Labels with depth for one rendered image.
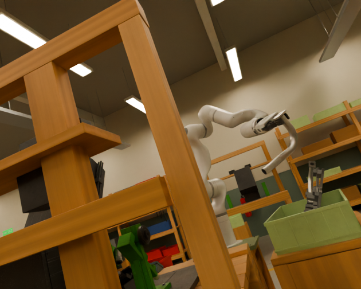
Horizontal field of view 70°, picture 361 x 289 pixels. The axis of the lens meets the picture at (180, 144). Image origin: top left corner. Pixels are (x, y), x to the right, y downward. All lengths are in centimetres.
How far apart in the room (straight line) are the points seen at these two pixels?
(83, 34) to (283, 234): 131
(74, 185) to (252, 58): 678
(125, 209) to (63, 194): 27
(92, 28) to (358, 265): 150
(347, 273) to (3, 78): 171
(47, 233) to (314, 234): 118
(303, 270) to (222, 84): 614
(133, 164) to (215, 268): 687
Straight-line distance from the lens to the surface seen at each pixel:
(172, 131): 81
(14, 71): 126
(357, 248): 150
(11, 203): 1052
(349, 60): 752
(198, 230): 78
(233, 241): 168
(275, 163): 113
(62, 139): 96
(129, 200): 79
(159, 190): 75
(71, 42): 113
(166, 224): 658
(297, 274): 151
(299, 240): 150
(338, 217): 147
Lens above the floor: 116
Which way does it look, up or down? 14 degrees up
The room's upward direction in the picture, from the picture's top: 19 degrees counter-clockwise
